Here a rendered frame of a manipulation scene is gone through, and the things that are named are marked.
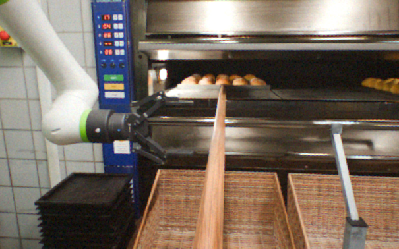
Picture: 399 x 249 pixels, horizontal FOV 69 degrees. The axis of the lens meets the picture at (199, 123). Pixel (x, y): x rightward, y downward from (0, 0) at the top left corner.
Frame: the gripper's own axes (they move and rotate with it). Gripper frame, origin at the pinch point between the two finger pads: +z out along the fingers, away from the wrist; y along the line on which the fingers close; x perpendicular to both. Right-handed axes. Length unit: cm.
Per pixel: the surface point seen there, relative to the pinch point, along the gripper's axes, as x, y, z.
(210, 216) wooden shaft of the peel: 45.3, -1.2, 8.0
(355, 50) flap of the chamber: -41, -21, 57
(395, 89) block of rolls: -89, -2, 100
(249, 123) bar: -18.2, 2.3, 17.5
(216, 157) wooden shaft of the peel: 26.3, -1.5, 8.1
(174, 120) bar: -18.5, 1.9, -7.1
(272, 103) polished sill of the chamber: -56, 1, 31
